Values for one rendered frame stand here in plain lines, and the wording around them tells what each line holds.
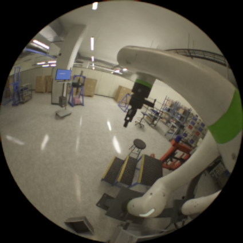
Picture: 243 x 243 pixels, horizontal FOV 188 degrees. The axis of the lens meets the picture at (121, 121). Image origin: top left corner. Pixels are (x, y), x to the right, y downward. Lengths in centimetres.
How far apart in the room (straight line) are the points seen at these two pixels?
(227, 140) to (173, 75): 15
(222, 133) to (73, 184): 159
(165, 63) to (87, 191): 156
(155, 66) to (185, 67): 7
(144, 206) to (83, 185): 124
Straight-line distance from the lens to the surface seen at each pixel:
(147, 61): 20
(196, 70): 15
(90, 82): 575
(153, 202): 39
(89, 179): 152
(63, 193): 155
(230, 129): 16
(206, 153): 34
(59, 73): 257
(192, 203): 66
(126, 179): 121
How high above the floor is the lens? 147
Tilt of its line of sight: 27 degrees down
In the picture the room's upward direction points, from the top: 20 degrees clockwise
